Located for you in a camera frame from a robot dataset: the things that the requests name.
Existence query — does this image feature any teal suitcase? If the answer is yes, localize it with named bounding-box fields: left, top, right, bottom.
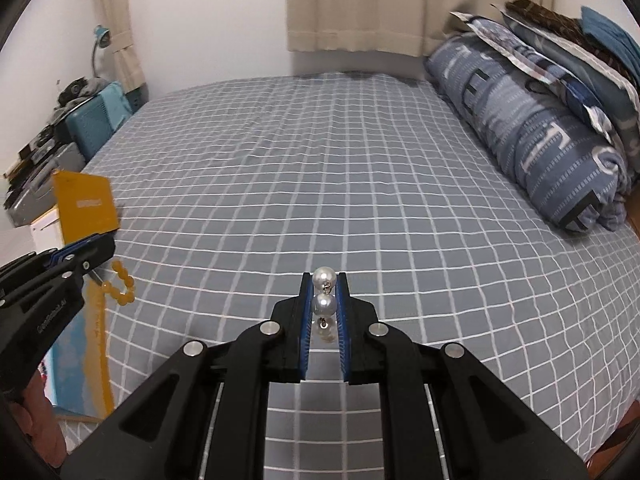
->
left=64, top=81, right=134, bottom=162

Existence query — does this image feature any stack of dark boxes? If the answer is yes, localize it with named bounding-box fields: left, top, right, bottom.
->
left=2, top=122, right=68, bottom=181

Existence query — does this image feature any grey checked bed sheet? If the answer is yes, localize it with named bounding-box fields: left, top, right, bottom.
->
left=62, top=71, right=637, bottom=480

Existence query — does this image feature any yellow bead bracelet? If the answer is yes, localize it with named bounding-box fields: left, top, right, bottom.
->
left=102, top=260, right=137, bottom=307

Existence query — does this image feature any grey suitcase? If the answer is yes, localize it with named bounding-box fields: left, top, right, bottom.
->
left=4, top=142, right=87, bottom=227

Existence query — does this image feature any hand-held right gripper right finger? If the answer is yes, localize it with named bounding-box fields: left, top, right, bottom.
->
left=336, top=272, right=591, bottom=480

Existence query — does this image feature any brown checked pillow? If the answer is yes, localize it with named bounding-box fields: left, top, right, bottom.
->
left=504, top=0, right=640, bottom=88

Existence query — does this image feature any white pearl bracelet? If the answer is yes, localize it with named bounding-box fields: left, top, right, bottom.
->
left=311, top=267, right=337, bottom=347

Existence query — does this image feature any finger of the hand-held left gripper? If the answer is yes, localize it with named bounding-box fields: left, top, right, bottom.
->
left=0, top=247, right=96, bottom=291
left=47, top=234, right=117, bottom=283

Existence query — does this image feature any pile of dark clothes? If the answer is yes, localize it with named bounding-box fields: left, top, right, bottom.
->
left=56, top=76, right=109, bottom=107

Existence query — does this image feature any rolled blue patterned quilt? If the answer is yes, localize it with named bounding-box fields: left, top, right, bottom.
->
left=424, top=32, right=632, bottom=236

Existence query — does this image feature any wide beige curtain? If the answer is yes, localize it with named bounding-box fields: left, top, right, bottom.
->
left=286, top=0, right=557, bottom=59

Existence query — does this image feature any white cardboard box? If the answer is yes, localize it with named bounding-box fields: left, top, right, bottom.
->
left=30, top=170, right=122, bottom=422

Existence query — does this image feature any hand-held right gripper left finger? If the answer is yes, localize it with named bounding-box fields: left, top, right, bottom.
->
left=60, top=272, right=312, bottom=480

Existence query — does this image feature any narrow beige curtain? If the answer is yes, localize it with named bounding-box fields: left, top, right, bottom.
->
left=96, top=0, right=147, bottom=95

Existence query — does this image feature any teal cloth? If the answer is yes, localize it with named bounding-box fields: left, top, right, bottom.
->
left=580, top=6, right=640, bottom=63

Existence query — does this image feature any blue desk lamp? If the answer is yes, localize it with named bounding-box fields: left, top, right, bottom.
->
left=90, top=24, right=114, bottom=80

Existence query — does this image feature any person's left forearm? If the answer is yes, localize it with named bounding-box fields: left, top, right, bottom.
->
left=6, top=367, right=69, bottom=470

